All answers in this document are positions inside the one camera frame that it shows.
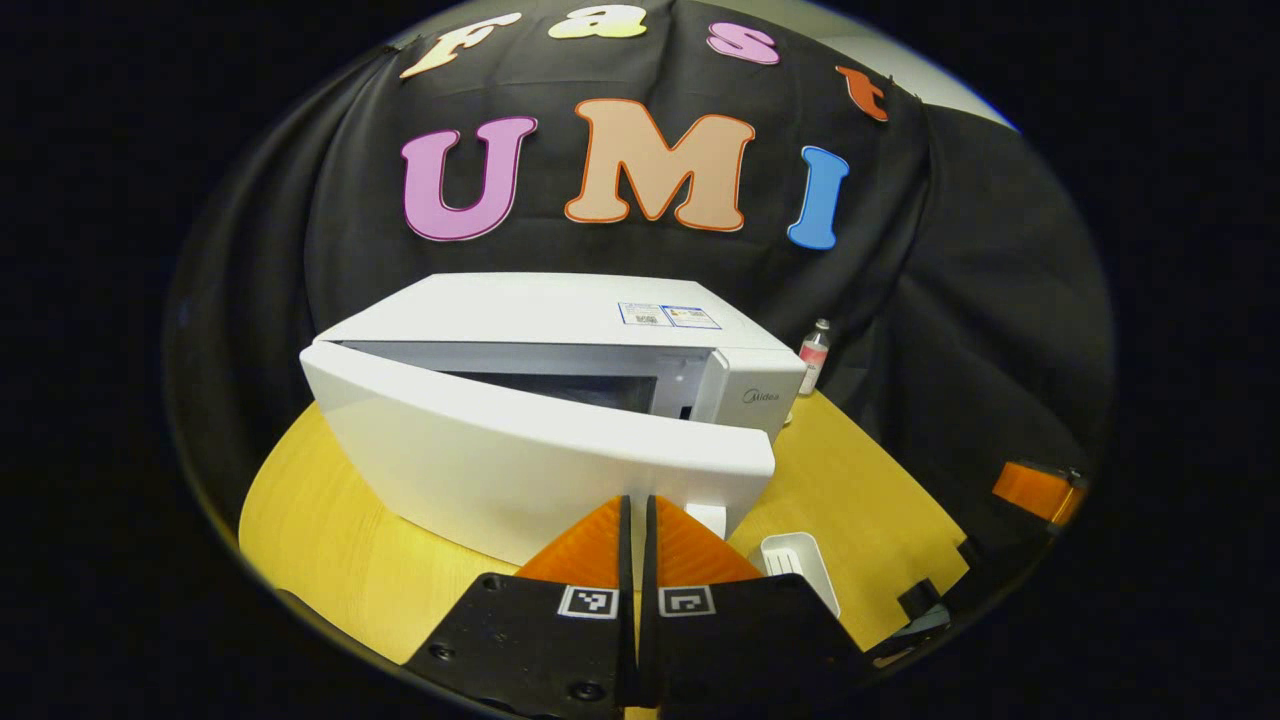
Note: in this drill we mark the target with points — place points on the small clear bottle pink label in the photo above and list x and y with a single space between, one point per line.
813 360

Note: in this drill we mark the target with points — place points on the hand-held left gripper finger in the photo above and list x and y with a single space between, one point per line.
626 560
650 560

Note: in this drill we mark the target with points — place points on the black backdrop cloth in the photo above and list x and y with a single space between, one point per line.
950 350

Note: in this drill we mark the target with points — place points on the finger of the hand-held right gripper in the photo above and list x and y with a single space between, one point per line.
1030 490
920 600

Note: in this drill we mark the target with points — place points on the white rectangular tray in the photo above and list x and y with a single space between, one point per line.
795 560

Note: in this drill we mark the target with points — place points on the white microwave oven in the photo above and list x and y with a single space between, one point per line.
520 460

